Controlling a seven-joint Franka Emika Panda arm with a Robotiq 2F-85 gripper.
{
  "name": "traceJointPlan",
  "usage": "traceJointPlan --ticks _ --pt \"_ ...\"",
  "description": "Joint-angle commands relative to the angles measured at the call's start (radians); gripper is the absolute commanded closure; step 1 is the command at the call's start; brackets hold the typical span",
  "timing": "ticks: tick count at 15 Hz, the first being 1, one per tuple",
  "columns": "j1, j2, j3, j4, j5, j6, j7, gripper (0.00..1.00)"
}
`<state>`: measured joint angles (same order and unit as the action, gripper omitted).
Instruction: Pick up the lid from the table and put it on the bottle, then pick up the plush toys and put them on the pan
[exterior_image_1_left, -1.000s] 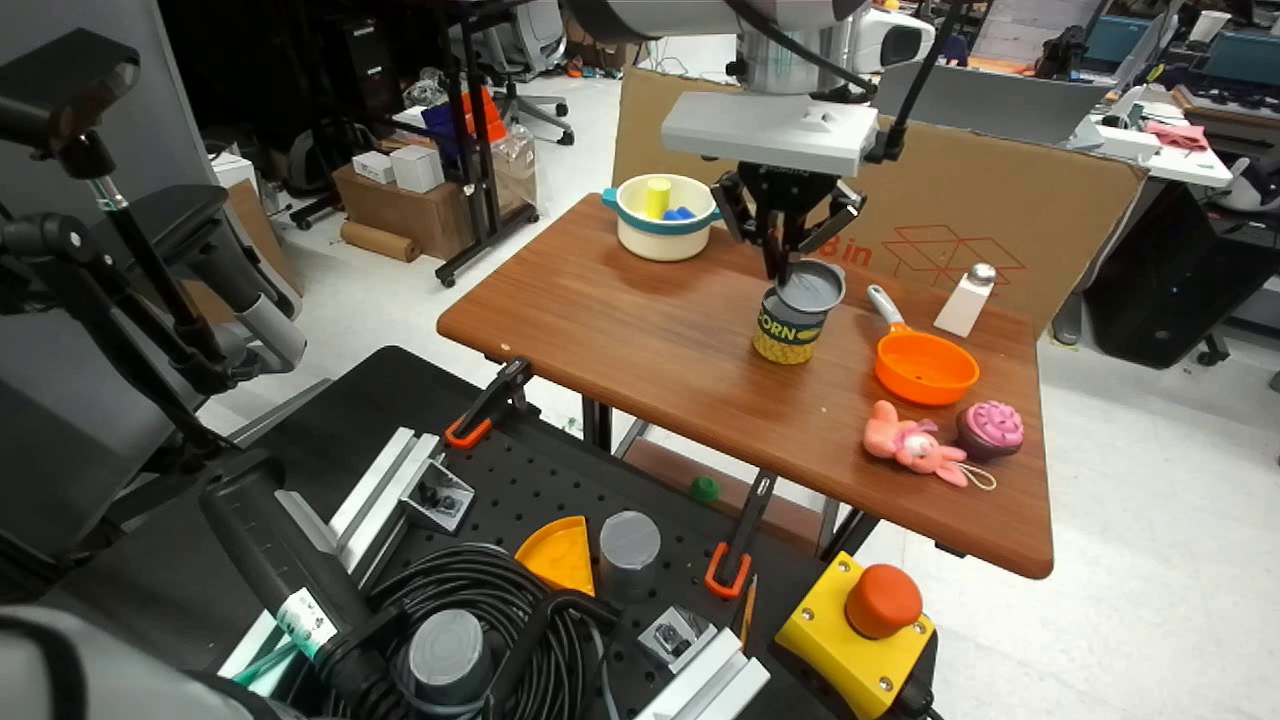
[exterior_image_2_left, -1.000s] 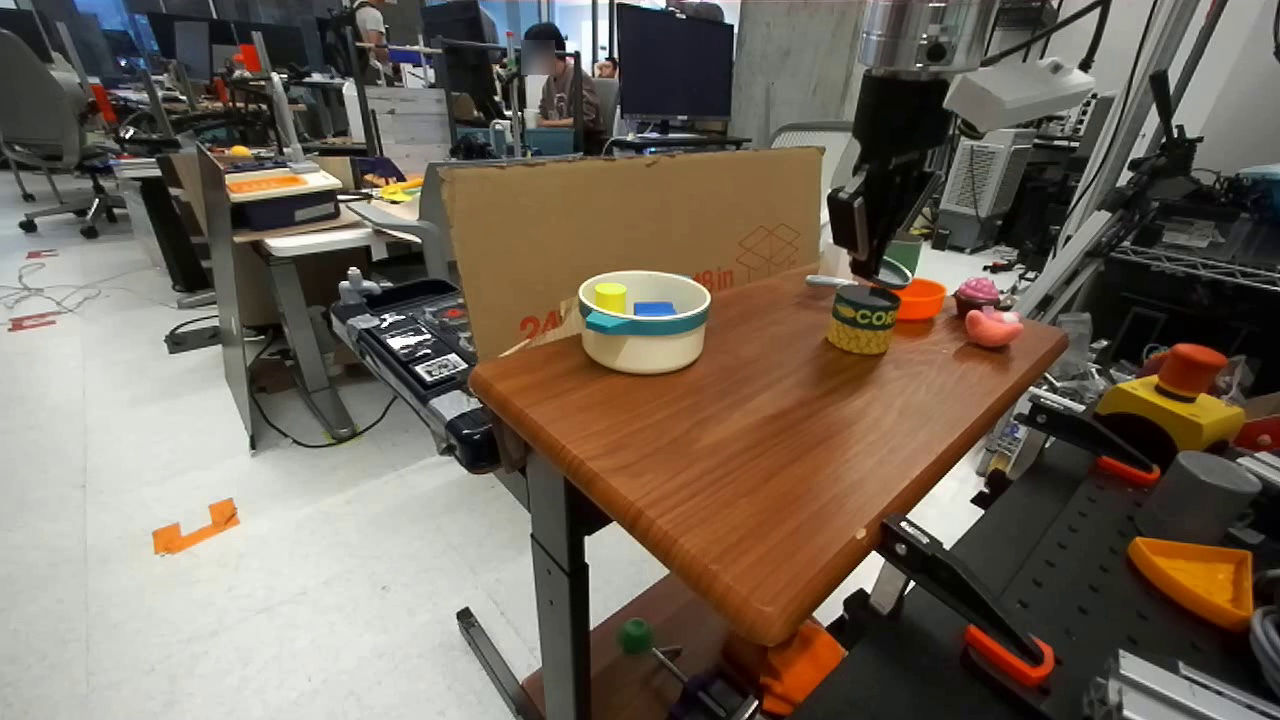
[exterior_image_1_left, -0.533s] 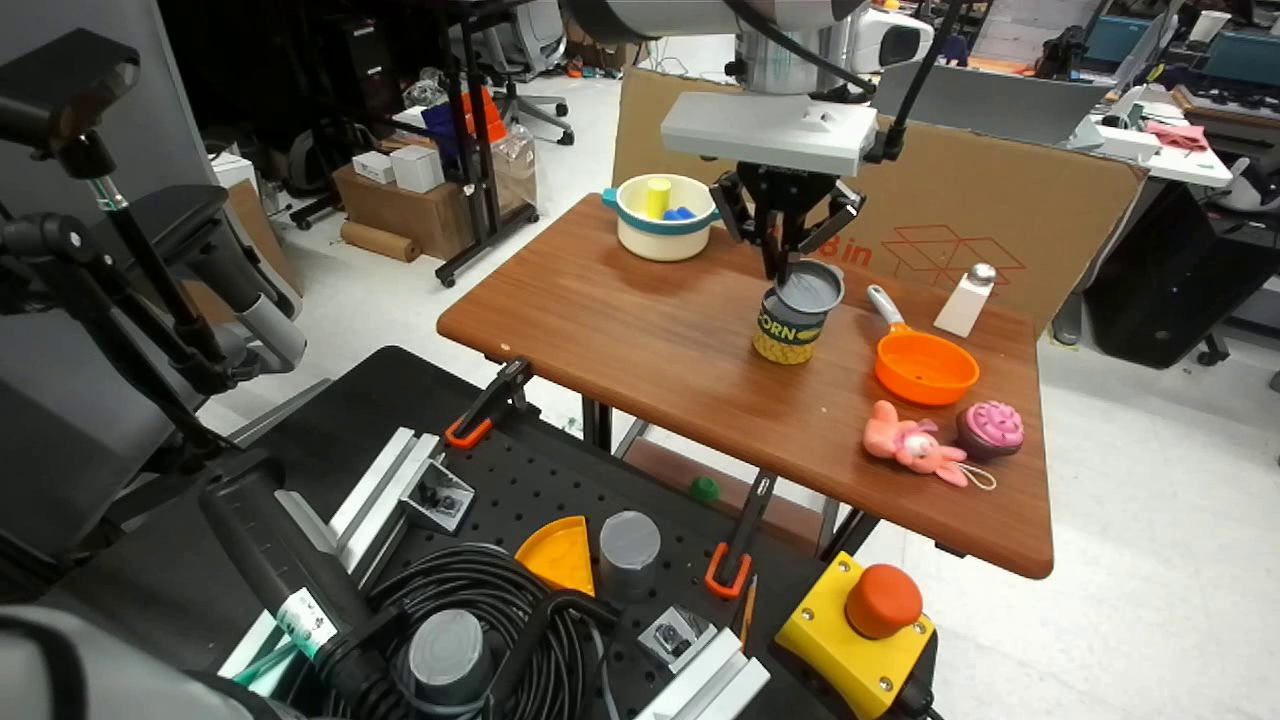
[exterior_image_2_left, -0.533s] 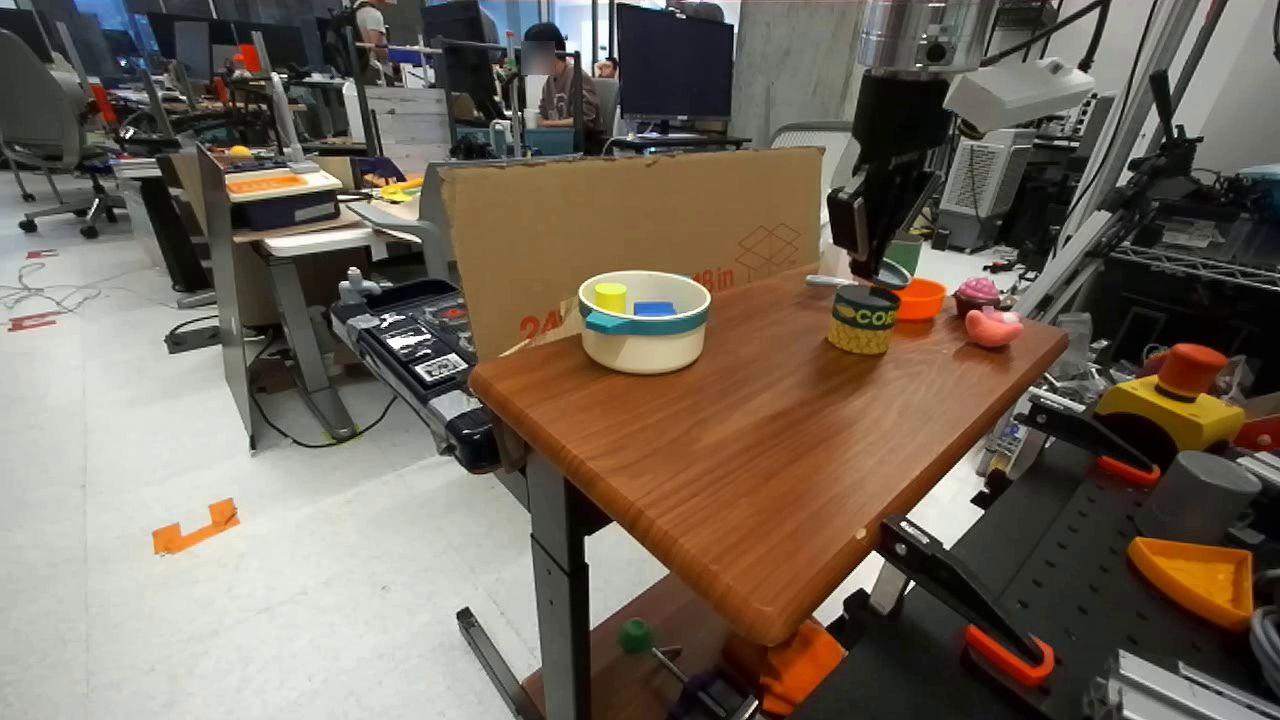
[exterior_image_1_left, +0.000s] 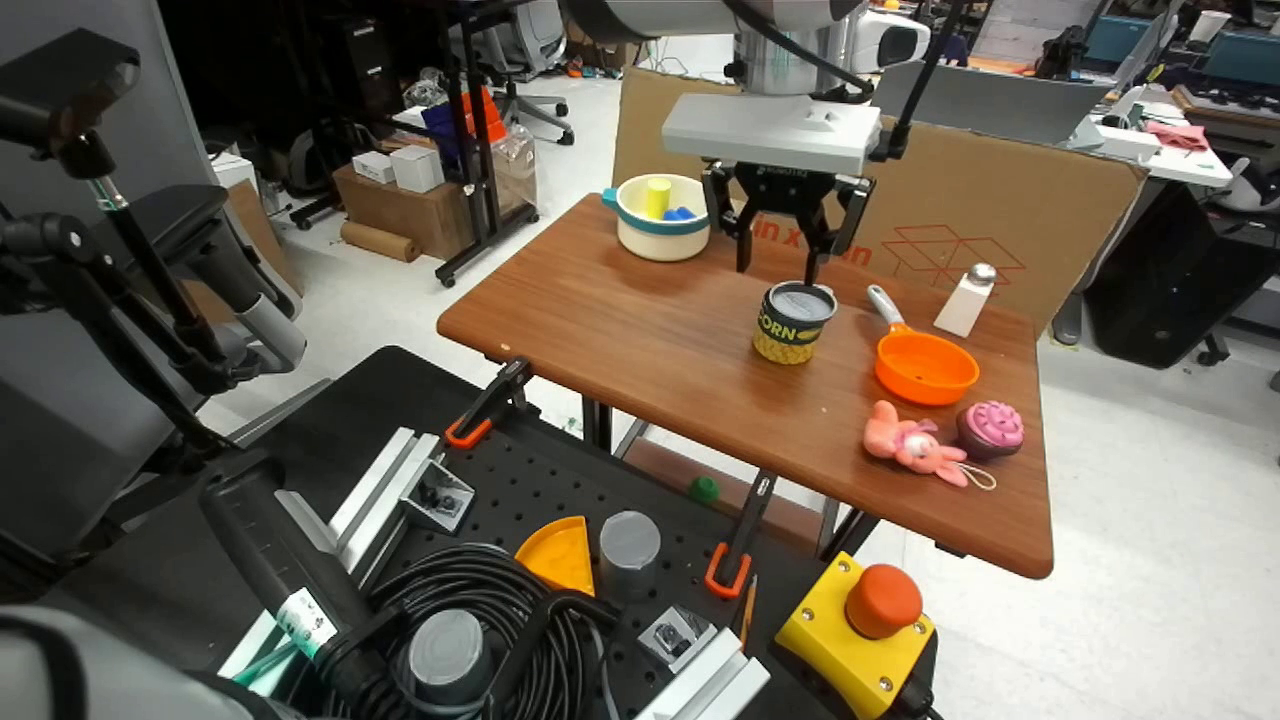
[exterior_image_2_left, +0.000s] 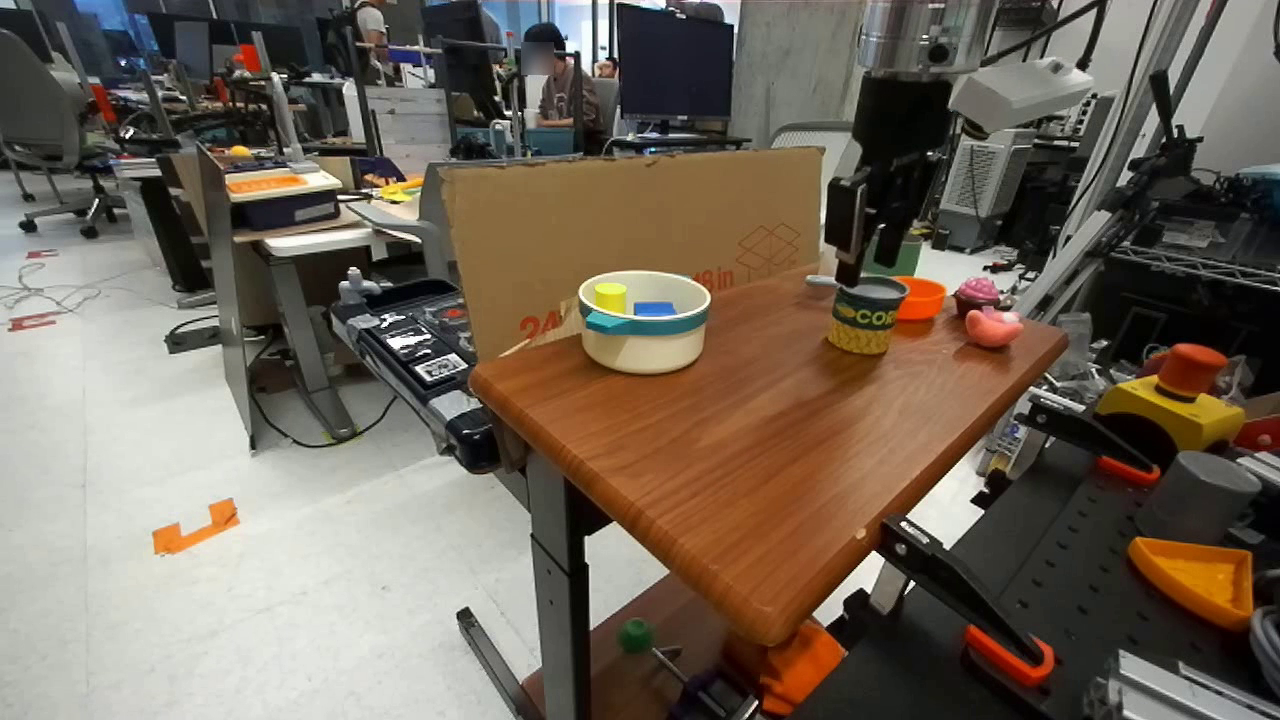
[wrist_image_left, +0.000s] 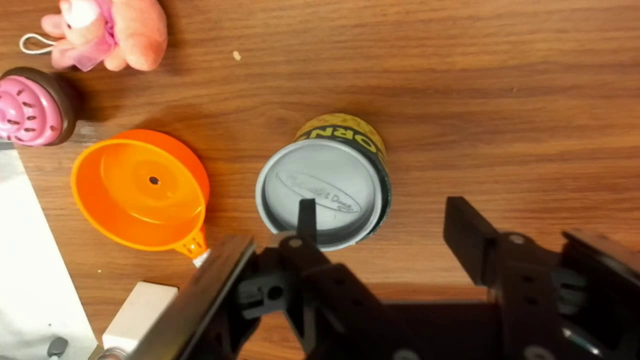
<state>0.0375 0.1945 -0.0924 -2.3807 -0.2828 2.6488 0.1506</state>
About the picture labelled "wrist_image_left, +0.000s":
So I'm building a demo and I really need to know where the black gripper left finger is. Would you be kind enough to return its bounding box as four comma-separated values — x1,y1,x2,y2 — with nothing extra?
142,199,348,360

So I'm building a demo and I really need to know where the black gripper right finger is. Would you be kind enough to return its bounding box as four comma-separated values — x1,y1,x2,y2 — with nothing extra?
443,194,640,360

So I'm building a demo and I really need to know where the grey round plastic lid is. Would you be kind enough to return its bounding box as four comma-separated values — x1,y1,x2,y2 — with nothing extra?
253,138,389,253

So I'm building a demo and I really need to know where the pink plush toy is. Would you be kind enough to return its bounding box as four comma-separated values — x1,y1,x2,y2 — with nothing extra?
17,0,169,75

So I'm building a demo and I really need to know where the wooden table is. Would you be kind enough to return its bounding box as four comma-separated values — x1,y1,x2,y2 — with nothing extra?
0,0,640,360

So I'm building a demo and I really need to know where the pink frosted toy donut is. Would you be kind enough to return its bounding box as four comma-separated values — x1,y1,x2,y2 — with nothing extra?
0,67,75,149

